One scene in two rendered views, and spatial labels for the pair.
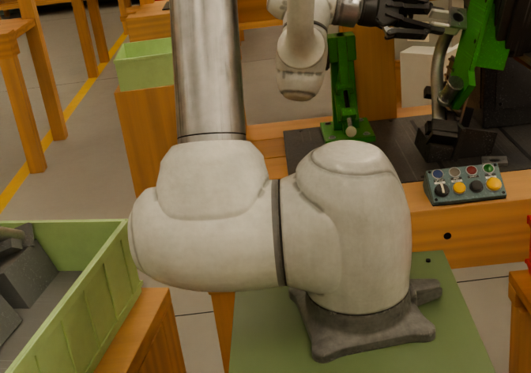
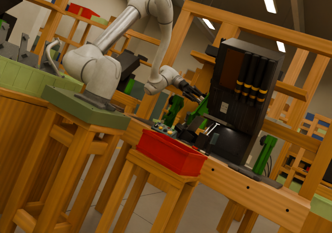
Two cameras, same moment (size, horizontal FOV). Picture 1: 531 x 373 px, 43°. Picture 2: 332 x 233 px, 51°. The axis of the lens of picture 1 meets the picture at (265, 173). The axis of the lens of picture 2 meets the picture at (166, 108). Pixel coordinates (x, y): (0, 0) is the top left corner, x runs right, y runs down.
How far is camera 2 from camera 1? 1.53 m
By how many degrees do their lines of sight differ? 32
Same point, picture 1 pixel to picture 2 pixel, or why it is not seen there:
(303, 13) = (155, 63)
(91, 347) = not seen: hidden behind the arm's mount
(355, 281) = (92, 81)
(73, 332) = (45, 82)
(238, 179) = (90, 52)
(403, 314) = (98, 100)
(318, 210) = (96, 61)
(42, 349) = (35, 73)
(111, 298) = not seen: hidden behind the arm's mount
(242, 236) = (80, 59)
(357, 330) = (86, 95)
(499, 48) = (206, 110)
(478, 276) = not seen: outside the picture
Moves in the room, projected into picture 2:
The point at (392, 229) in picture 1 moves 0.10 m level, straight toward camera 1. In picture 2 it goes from (105, 73) to (92, 67)
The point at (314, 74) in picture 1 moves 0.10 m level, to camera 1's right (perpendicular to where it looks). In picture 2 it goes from (153, 86) to (165, 92)
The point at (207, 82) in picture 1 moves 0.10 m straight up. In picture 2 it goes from (102, 36) to (108, 21)
